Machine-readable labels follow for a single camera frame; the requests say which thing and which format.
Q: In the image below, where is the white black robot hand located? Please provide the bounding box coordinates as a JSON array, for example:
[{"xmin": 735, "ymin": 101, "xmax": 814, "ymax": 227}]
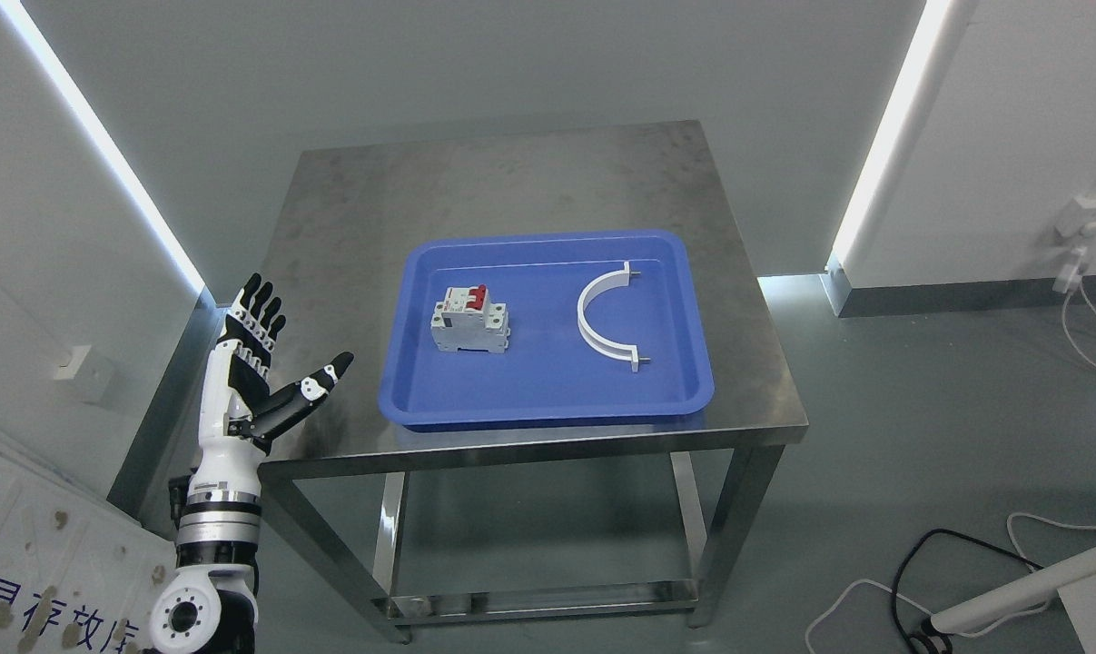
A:
[{"xmin": 189, "ymin": 273, "xmax": 355, "ymax": 496}]

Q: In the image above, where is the grey red circuit breaker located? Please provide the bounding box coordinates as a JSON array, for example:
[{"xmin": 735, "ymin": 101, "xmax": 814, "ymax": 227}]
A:
[{"xmin": 429, "ymin": 284, "xmax": 511, "ymax": 353}]

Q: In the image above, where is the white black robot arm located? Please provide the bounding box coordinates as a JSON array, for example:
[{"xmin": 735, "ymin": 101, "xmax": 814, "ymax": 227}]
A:
[{"xmin": 148, "ymin": 475, "xmax": 262, "ymax": 653}]

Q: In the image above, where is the white labelled shelf panel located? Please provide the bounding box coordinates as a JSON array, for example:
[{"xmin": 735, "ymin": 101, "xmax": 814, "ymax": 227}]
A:
[{"xmin": 0, "ymin": 434, "xmax": 173, "ymax": 653}]

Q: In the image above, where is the stainless steel table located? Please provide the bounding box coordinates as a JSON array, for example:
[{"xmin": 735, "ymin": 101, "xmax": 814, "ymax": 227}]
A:
[{"xmin": 260, "ymin": 121, "xmax": 808, "ymax": 653}]

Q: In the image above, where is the blue plastic tray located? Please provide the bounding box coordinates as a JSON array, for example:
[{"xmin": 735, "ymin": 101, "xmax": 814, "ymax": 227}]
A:
[{"xmin": 379, "ymin": 229, "xmax": 716, "ymax": 431}]

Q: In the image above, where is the white tube stand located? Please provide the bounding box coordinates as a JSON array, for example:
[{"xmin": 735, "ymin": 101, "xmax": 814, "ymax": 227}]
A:
[{"xmin": 928, "ymin": 547, "xmax": 1096, "ymax": 636}]

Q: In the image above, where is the white wall socket left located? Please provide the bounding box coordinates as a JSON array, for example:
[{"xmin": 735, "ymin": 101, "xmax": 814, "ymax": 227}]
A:
[{"xmin": 53, "ymin": 346, "xmax": 116, "ymax": 405}]

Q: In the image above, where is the white curved plastic bracket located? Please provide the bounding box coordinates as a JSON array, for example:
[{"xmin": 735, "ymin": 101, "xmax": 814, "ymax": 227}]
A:
[{"xmin": 574, "ymin": 261, "xmax": 653, "ymax": 372}]

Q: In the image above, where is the white floor cable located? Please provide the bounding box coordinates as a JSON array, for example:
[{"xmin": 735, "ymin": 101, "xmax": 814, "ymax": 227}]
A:
[{"xmin": 804, "ymin": 512, "xmax": 1096, "ymax": 654}]

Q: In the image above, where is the black floor cable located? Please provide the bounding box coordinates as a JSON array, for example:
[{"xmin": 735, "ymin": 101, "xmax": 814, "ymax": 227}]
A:
[{"xmin": 889, "ymin": 528, "xmax": 1046, "ymax": 654}]

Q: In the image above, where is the white cable at wall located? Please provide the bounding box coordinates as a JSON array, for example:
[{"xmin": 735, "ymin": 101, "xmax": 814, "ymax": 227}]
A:
[{"xmin": 1061, "ymin": 272, "xmax": 1096, "ymax": 385}]

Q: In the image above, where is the white wall socket with plug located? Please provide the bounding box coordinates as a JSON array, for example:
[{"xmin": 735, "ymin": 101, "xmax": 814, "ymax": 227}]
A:
[{"xmin": 1052, "ymin": 194, "xmax": 1096, "ymax": 295}]

